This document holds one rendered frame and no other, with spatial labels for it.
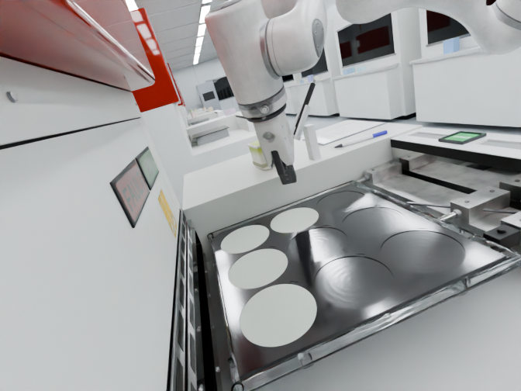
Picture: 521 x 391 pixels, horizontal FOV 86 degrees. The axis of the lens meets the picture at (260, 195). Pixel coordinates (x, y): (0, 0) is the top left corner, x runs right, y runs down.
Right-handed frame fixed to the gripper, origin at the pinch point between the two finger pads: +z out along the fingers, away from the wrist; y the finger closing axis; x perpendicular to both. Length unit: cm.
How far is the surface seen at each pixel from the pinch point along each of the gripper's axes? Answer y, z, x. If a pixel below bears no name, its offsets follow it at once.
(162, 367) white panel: -39.8, -15.0, 6.0
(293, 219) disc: -7.6, 6.0, 0.2
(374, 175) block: 6.9, 11.1, -18.3
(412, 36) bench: 436, 135, -156
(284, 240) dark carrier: -14.7, 3.4, 1.3
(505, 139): 0.4, 2.5, -39.5
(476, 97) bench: 272, 162, -174
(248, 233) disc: -10.4, 5.0, 9.4
